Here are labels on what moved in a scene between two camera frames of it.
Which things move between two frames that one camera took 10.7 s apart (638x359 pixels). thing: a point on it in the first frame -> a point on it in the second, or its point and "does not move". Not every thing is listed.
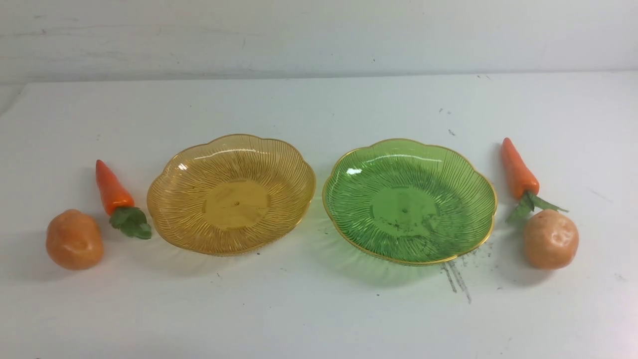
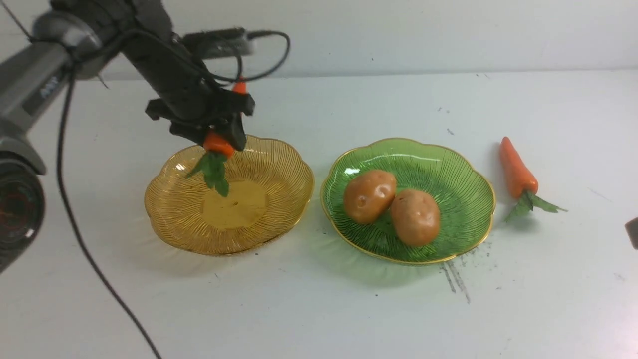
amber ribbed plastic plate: (232, 195) does not move
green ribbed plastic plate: (409, 201) does not move
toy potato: (75, 241) -> (368, 195)
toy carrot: (118, 203) -> (217, 149)
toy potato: (551, 240) -> (415, 216)
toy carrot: (522, 183) does not move
